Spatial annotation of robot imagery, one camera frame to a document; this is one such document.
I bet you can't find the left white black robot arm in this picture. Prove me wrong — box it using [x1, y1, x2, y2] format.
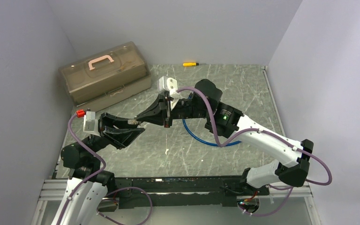
[52, 110, 145, 225]

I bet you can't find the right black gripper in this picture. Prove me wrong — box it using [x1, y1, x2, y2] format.
[136, 93, 211, 128]

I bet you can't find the translucent brown toolbox pink handle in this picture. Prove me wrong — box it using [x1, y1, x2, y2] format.
[58, 41, 151, 111]

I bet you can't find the small black cable lock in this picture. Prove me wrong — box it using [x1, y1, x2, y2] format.
[127, 119, 139, 126]

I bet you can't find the blue cable lock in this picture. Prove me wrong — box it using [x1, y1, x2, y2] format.
[182, 119, 241, 147]

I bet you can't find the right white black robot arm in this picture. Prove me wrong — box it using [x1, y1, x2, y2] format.
[135, 76, 313, 195]

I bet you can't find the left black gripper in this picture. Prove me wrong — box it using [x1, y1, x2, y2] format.
[82, 112, 144, 155]

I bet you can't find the aluminium frame rail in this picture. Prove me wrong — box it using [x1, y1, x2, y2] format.
[30, 66, 320, 225]

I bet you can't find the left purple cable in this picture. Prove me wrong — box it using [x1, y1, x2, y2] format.
[54, 113, 153, 225]

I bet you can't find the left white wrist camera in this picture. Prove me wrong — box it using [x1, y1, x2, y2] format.
[75, 109, 100, 136]

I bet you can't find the yellow handled screwdriver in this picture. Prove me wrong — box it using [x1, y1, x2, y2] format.
[182, 62, 199, 67]

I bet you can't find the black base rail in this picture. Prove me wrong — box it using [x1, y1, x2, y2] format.
[100, 175, 270, 211]

